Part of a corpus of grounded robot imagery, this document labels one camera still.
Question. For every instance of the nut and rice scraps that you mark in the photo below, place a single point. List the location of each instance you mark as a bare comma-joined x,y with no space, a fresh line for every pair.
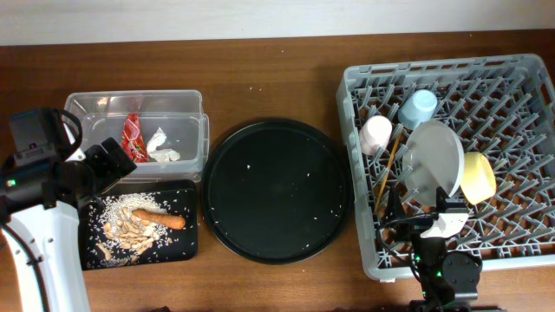
119,237

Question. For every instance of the red snack wrapper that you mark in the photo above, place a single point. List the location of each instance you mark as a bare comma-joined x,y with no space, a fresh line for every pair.
132,141

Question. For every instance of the wooden chopstick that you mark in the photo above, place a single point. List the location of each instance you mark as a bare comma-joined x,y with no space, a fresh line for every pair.
384,180
398,132

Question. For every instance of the pale grey plate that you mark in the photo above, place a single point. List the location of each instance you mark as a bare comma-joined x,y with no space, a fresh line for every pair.
436,157

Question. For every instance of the round black tray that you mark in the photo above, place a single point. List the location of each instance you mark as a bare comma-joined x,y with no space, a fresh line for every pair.
277,191

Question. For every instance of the black rectangular tray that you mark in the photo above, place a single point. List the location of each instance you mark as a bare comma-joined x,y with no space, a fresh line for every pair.
180,199

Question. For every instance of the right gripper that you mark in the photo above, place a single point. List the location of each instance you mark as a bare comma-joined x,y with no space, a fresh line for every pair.
395,210

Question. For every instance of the blue cup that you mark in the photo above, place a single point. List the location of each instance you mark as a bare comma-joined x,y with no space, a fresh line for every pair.
418,108

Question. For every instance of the yellow bowl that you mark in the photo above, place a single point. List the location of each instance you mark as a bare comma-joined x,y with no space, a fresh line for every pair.
478,182

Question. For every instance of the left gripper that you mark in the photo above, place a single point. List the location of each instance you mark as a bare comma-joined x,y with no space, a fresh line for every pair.
110,170

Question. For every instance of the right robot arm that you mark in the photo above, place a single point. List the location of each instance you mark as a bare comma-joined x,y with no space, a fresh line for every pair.
448,279

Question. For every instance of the pink cup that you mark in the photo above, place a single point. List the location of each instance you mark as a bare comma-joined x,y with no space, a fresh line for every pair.
375,134

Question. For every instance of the white tissue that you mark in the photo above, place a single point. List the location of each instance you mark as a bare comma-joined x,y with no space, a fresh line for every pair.
156,152

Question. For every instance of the grey dishwasher rack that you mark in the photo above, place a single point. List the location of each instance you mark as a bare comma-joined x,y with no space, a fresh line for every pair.
500,106

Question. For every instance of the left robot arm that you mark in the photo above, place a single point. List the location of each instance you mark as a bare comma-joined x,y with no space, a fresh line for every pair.
40,206

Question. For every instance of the orange carrot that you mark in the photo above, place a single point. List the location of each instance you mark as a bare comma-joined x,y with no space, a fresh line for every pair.
170,221

